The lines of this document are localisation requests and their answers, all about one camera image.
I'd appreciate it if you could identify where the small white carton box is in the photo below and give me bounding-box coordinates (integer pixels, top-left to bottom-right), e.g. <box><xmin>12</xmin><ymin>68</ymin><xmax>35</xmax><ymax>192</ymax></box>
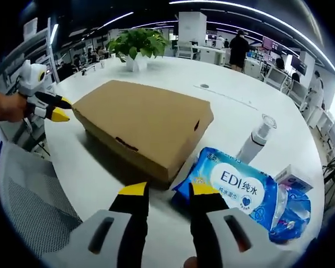
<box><xmin>273</xmin><ymin>164</ymin><xmax>314</xmax><ymax>194</ymax></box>

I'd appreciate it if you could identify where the small black desk gadget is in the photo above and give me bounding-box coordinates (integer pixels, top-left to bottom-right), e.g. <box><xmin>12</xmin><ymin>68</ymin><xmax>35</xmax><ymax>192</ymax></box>
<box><xmin>79</xmin><ymin>66</ymin><xmax>97</xmax><ymax>78</ymax></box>

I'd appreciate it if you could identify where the white office chair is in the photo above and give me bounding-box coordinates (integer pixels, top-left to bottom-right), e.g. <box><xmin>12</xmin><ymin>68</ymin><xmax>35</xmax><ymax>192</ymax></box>
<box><xmin>265</xmin><ymin>68</ymin><xmax>289</xmax><ymax>92</ymax></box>
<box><xmin>177</xmin><ymin>41</ymin><xmax>195</xmax><ymax>59</ymax></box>
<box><xmin>289</xmin><ymin>80</ymin><xmax>310</xmax><ymax>108</ymax></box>

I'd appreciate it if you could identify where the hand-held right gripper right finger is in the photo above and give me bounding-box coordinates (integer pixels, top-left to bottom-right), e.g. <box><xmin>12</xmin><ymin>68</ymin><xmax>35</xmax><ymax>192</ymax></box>
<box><xmin>188</xmin><ymin>183</ymin><xmax>294</xmax><ymax>268</ymax></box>

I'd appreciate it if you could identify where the blue wet wipes soft item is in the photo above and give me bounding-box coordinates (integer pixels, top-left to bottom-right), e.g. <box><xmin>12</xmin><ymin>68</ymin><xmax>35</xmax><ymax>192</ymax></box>
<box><xmin>171</xmin><ymin>146</ymin><xmax>280</xmax><ymax>232</ymax></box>

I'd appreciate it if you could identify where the white metal shelf rack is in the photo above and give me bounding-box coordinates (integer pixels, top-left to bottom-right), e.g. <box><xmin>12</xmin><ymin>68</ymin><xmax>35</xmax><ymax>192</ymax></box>
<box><xmin>22</xmin><ymin>16</ymin><xmax>61</xmax><ymax>84</ymax></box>

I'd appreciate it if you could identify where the blue plastic soft packet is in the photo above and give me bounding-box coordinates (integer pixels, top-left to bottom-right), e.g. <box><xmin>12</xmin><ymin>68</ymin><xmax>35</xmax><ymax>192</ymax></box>
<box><xmin>267</xmin><ymin>184</ymin><xmax>312</xmax><ymax>245</ymax></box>

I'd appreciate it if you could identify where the purple wall screen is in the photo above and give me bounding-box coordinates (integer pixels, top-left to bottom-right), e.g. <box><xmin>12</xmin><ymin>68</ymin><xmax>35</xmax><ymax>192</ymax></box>
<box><xmin>262</xmin><ymin>35</ymin><xmax>283</xmax><ymax>52</ymax></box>

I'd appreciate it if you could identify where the dark monitor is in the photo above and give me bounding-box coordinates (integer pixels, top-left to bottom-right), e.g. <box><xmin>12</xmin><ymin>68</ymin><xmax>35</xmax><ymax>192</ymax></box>
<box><xmin>291</xmin><ymin>57</ymin><xmax>308</xmax><ymax>73</ymax></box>

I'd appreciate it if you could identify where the green potted plant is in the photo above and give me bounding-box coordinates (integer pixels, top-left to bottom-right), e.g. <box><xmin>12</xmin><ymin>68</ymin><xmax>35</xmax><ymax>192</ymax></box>
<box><xmin>106</xmin><ymin>27</ymin><xmax>171</xmax><ymax>73</ymax></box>

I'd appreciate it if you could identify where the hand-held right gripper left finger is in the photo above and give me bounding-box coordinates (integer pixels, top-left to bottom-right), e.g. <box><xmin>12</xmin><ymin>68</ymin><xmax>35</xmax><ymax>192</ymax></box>
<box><xmin>41</xmin><ymin>181</ymin><xmax>151</xmax><ymax>268</ymax></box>

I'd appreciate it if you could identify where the white ceiling light strip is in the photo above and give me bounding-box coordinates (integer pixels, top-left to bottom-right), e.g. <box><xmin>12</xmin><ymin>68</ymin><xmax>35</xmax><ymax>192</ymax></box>
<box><xmin>169</xmin><ymin>0</ymin><xmax>335</xmax><ymax>79</ymax></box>

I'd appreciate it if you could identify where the person's right hand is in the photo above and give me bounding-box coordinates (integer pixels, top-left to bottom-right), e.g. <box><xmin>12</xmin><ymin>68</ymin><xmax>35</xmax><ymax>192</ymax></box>
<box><xmin>183</xmin><ymin>256</ymin><xmax>199</xmax><ymax>268</ymax></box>

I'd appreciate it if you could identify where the brown cardboard shoe box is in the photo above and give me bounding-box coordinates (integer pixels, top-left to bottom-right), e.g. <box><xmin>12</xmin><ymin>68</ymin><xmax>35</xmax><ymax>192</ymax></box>
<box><xmin>71</xmin><ymin>79</ymin><xmax>215</xmax><ymax>188</ymax></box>

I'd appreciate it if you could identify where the white tube with cap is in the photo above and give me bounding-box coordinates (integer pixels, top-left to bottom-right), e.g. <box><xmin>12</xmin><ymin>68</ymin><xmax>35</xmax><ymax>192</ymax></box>
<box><xmin>236</xmin><ymin>113</ymin><xmax>277</xmax><ymax>165</ymax></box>

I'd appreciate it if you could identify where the grey mesh office chair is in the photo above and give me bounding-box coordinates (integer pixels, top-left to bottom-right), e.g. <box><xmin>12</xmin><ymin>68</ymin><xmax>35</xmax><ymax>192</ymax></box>
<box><xmin>0</xmin><ymin>145</ymin><xmax>84</xmax><ymax>260</ymax></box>

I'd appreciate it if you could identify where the person's left hand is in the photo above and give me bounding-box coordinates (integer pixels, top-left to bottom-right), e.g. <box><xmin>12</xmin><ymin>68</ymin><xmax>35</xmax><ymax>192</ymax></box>
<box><xmin>0</xmin><ymin>88</ymin><xmax>28</xmax><ymax>123</ymax></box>

